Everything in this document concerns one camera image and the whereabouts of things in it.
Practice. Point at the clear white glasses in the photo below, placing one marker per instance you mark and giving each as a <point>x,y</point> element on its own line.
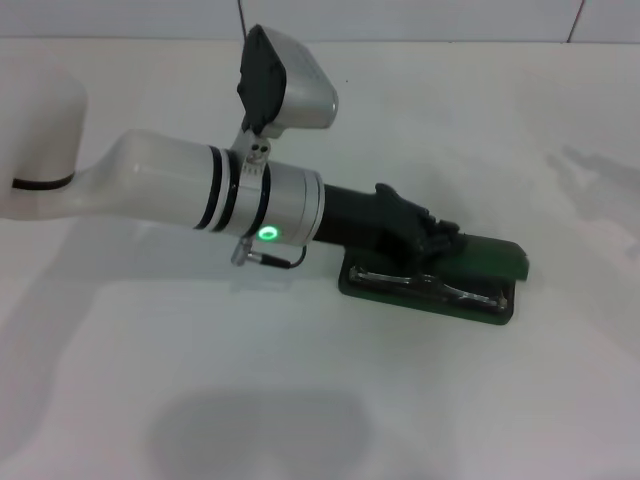
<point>400,280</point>

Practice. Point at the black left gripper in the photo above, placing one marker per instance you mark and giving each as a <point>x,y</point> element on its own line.
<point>370,215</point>

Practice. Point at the green glasses case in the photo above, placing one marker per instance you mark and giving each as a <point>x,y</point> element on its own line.
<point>480,260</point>

